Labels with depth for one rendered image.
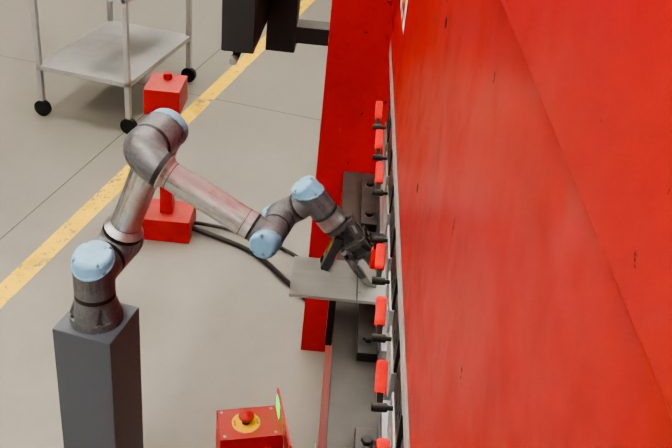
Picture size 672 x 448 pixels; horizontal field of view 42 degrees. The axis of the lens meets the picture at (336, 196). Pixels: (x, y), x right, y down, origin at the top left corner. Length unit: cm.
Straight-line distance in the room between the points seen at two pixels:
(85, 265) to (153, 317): 142
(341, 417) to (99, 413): 85
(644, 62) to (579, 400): 22
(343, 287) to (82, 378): 82
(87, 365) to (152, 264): 159
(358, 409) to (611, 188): 177
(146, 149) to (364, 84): 106
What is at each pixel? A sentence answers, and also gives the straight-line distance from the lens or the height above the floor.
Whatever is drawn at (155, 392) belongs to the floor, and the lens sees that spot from 350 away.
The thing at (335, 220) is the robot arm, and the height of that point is 120.
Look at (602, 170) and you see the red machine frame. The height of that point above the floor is 219.
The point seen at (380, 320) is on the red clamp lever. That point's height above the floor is 128.
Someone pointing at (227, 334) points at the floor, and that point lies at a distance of 375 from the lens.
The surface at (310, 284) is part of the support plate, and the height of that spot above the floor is 100.
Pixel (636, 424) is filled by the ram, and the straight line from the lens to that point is 48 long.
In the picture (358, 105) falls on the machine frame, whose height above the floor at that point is 114.
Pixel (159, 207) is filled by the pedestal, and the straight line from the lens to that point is 435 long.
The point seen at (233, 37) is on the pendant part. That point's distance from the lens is 316.
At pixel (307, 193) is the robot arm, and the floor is 128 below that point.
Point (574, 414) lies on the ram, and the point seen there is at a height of 203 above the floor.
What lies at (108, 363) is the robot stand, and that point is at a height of 70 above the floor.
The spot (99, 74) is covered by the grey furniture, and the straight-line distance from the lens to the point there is 529.
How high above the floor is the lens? 241
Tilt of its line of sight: 30 degrees down
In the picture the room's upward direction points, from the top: 6 degrees clockwise
